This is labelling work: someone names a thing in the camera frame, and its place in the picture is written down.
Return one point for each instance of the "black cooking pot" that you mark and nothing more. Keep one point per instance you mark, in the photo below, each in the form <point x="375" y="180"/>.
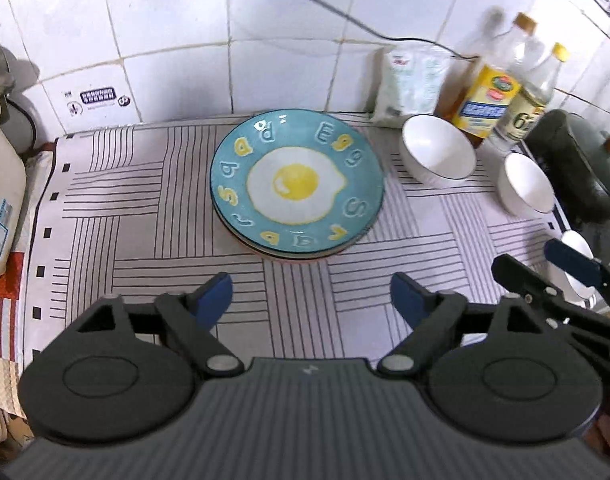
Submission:
<point x="560" y="175"/>

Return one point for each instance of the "blue fried egg plate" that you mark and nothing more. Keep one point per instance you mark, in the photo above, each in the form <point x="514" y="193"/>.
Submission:
<point x="295" y="180"/>

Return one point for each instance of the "cooking wine bottle yellow label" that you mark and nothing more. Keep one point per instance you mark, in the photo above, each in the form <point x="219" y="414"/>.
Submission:
<point x="485" y="105"/>

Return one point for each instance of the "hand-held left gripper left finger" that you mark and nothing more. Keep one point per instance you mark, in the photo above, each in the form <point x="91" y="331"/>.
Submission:
<point x="215" y="300"/>

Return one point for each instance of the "white wall sticker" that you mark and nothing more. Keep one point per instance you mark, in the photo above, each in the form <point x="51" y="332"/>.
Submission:
<point x="97" y="96"/>

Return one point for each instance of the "clear vinegar bottle yellow cap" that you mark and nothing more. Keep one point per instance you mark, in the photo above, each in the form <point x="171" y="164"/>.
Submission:
<point x="522" y="120"/>

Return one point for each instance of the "white salt bag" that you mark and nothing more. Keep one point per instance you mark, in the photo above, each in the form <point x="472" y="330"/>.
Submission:
<point x="410" y="85"/>

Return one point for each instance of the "striped white tablecloth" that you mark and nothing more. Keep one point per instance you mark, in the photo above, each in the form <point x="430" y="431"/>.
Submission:
<point x="135" y="200"/>

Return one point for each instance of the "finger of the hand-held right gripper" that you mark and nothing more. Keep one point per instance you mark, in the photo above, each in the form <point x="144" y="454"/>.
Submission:
<point x="572" y="260"/>
<point x="520" y="275"/>

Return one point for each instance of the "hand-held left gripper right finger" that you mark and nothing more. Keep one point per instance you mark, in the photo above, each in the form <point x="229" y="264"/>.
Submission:
<point x="410" y="300"/>

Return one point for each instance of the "glass pot lid wooden knob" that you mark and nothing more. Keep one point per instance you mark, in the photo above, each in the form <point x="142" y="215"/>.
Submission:
<point x="595" y="150"/>

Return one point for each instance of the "white ribbed bowl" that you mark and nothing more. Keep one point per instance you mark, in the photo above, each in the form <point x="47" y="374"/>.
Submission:
<point x="527" y="185"/>
<point x="435" y="145"/>
<point x="577" y="245"/>

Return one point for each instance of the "white rice cooker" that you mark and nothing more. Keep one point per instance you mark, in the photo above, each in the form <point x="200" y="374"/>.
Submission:
<point x="2" y="185"/>

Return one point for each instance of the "red checkered cloth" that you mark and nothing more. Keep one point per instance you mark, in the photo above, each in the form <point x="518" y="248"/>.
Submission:
<point x="5" y="340"/>

